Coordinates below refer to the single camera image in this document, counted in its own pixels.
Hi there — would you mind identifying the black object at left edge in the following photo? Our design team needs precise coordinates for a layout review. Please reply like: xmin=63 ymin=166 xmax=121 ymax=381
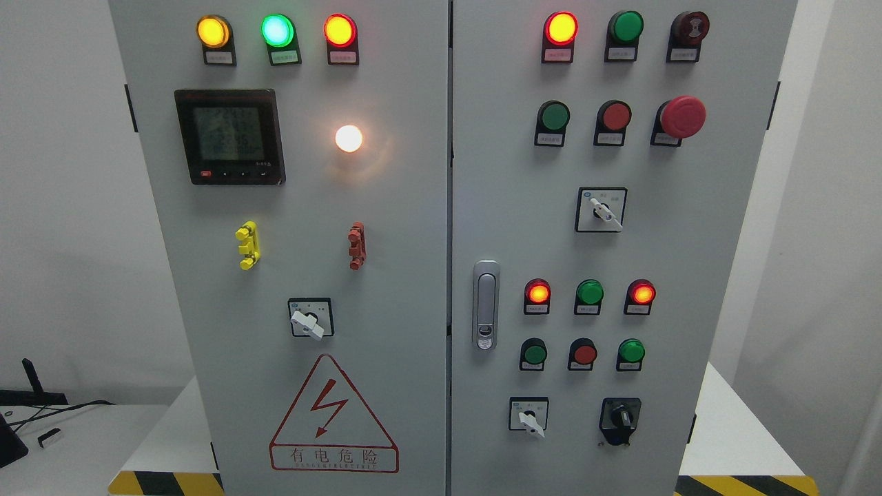
xmin=0 ymin=414 xmax=29 ymax=468

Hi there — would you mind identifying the yellow terminal clip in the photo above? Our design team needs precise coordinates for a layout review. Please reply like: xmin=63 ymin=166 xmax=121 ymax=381
xmin=234 ymin=220 xmax=261 ymax=271

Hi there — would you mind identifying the white lit indicator lamp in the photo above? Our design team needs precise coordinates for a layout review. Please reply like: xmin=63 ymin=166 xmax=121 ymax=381
xmin=334 ymin=124 xmax=365 ymax=153

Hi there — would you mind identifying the red emergency stop button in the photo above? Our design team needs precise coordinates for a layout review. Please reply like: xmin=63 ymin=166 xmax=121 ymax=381
xmin=650 ymin=95 xmax=708 ymax=147

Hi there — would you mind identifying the small white black gadget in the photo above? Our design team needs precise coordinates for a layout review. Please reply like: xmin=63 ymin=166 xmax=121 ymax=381
xmin=37 ymin=427 xmax=63 ymax=449

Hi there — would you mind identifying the red terminal clip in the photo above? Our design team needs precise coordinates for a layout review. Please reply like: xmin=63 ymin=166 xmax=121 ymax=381
xmin=347 ymin=222 xmax=367 ymax=271

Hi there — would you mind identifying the green push button upper row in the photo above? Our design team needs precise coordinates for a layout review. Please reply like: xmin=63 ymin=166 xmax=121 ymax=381
xmin=533 ymin=100 xmax=571 ymax=147

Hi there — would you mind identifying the red indicator light middle left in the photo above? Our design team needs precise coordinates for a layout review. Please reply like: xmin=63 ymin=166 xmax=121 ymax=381
xmin=523 ymin=278 xmax=551 ymax=315

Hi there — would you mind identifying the red electrical hazard sticker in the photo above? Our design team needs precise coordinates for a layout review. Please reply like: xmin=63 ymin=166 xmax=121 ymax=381
xmin=269 ymin=354 xmax=399 ymax=473

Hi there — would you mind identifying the green push button lower left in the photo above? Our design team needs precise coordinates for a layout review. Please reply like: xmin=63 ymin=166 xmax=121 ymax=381
xmin=519 ymin=337 xmax=548 ymax=371

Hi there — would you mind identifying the green indicator light top right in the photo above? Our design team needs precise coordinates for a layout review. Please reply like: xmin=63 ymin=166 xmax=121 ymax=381
xmin=604 ymin=10 xmax=644 ymax=63

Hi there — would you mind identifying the white selector switch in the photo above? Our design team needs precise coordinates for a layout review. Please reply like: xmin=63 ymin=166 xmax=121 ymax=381
xmin=575 ymin=187 xmax=628 ymax=233
xmin=509 ymin=396 xmax=549 ymax=439

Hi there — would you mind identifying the yellow indicator light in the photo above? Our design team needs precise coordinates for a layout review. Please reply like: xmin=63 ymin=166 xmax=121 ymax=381
xmin=196 ymin=14 xmax=236 ymax=66

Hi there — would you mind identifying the green push button lower right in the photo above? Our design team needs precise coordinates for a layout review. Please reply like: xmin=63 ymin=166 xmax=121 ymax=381
xmin=615 ymin=338 xmax=646 ymax=373

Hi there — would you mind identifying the lit green indicator light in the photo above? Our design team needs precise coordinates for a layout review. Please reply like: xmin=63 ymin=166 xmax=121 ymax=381
xmin=260 ymin=13 xmax=302 ymax=66

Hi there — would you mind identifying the white selector switch left door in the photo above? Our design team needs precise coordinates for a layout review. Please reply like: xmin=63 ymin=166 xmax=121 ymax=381
xmin=287 ymin=296 xmax=335 ymax=341

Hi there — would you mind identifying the black digital power meter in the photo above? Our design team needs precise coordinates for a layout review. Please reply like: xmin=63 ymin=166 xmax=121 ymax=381
xmin=174 ymin=89 xmax=286 ymax=185

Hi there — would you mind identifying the white selector switch lower right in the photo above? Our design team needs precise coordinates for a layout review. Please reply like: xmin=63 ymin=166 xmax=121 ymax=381
xmin=509 ymin=396 xmax=549 ymax=439

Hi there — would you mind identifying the white selector switch upper right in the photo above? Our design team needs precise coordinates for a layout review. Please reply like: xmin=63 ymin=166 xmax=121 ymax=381
xmin=575 ymin=187 xmax=628 ymax=233

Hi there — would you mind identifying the black rotary knob switch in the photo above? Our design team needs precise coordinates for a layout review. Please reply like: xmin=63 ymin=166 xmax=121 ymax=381
xmin=599 ymin=397 xmax=642 ymax=446

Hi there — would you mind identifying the red push button lower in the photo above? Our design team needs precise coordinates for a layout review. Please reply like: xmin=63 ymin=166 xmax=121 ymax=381
xmin=567 ymin=337 xmax=598 ymax=371

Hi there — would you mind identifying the dark red buzzer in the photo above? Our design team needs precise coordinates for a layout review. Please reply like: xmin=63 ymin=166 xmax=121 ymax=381
xmin=666 ymin=10 xmax=710 ymax=63

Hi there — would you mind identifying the black cable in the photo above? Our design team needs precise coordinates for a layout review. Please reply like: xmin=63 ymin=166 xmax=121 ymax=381
xmin=3 ymin=400 xmax=115 ymax=435

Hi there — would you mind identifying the green indicator light middle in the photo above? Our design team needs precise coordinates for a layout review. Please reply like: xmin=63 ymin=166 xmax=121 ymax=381
xmin=573 ymin=279 xmax=604 ymax=315

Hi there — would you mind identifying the red indicator light left door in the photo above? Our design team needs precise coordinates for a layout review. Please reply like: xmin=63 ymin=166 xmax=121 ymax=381
xmin=322 ymin=12 xmax=359 ymax=65

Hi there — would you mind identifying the red indicator light top right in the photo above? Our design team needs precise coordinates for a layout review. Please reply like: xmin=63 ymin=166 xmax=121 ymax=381
xmin=542 ymin=10 xmax=579 ymax=65

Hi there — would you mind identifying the red push button upper row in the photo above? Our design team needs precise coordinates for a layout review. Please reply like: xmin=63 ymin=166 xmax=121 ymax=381
xmin=593 ymin=100 xmax=633 ymax=147

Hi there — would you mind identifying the black antenna device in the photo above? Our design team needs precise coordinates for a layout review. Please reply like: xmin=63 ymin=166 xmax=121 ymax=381
xmin=0 ymin=358 xmax=69 ymax=407

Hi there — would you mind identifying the red indicator light middle right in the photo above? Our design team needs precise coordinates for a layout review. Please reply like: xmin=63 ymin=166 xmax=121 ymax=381
xmin=623 ymin=279 xmax=657 ymax=315

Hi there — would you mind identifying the grey electrical cabinet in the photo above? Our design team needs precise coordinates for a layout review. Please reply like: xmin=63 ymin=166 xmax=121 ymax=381
xmin=108 ymin=1 xmax=797 ymax=495

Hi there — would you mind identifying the silver door handle lock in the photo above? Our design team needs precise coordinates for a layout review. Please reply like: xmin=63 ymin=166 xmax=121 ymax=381
xmin=471 ymin=260 xmax=499 ymax=351

